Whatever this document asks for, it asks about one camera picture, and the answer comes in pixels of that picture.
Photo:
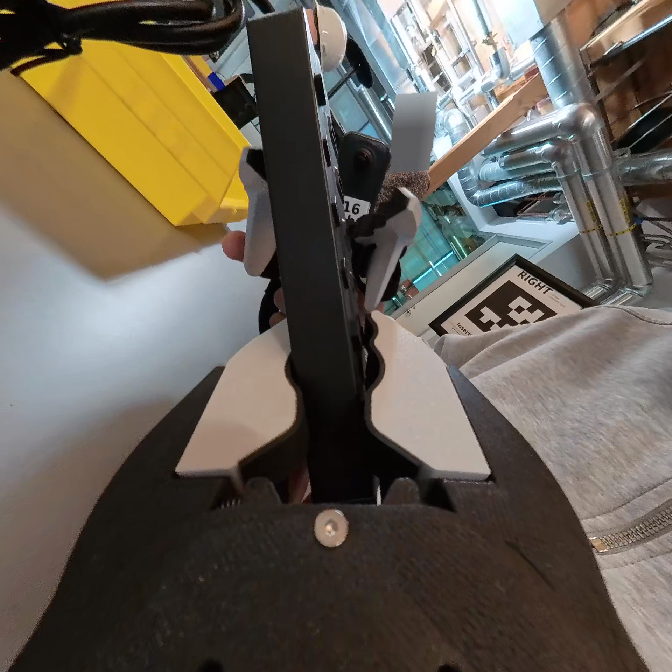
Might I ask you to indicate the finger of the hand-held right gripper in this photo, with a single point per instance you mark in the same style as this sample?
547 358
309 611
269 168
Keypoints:
383 267
257 236

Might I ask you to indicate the black round ceiling fixture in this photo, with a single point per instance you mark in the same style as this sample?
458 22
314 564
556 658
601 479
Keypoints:
359 65

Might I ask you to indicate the grey desk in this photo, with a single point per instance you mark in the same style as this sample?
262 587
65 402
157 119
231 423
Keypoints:
78 341

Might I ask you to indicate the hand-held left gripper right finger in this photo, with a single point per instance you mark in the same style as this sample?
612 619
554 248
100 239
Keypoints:
425 409

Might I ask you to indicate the person's right hand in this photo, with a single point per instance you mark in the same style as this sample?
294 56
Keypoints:
234 246

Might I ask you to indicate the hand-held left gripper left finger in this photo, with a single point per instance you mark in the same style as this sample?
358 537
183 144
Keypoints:
236 414

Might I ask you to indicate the black USB hub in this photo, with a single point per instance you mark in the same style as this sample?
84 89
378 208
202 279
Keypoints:
299 262

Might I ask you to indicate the white dome fixture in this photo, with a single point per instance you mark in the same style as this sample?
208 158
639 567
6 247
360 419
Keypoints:
332 31

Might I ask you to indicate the wooden ceiling beam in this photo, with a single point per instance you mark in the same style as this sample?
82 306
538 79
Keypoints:
493 126

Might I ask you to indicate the black framed marker sign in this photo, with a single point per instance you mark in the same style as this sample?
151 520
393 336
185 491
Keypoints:
514 309

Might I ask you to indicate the yellow plastic bin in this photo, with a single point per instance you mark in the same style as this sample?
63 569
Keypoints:
131 120

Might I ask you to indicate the silver ventilation duct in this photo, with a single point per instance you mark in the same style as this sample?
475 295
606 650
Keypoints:
514 178
609 183

